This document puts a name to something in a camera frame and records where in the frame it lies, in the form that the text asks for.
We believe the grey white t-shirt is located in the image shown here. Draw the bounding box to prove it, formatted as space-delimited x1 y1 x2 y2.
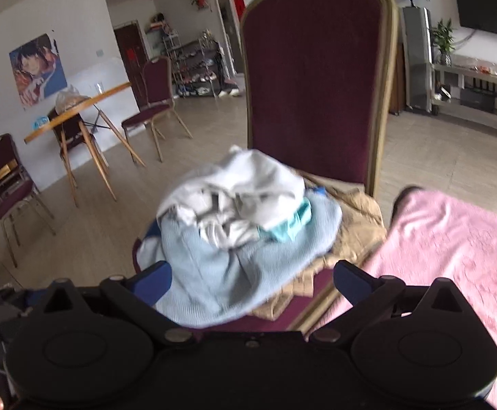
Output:
156 146 305 249

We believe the tan beige jacket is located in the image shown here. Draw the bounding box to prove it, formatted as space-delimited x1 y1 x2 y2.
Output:
250 171 387 321

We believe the light blue knit sweater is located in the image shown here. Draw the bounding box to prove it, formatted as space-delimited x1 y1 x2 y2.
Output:
136 190 342 329

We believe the turquoise garment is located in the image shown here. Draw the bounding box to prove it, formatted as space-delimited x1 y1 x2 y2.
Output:
259 197 312 243

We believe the pink blanket table cover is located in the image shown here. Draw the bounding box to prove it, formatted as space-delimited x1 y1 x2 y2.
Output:
311 188 497 409

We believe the maroon chair at left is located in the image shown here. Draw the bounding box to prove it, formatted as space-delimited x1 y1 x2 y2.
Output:
0 133 56 269

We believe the round wooden table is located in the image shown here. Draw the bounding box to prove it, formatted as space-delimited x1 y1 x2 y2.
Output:
23 82 147 205

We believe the maroon chair by table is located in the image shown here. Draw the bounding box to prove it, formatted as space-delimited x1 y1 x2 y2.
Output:
121 56 193 162

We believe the shoe rack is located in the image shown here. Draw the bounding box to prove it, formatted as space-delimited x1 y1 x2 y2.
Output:
163 30 225 98

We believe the grey tv shelf unit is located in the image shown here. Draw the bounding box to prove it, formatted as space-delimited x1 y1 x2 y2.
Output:
431 56 497 129

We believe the maroon gold banquet chair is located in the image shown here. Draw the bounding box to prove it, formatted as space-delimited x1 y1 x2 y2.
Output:
151 0 398 331

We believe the potted green plant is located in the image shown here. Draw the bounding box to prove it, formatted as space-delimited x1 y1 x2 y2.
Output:
431 18 454 66

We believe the silver tower speaker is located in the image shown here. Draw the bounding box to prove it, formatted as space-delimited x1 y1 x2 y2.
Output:
401 6 433 114

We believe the anime wall poster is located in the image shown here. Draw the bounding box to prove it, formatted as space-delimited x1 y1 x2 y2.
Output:
9 33 68 109

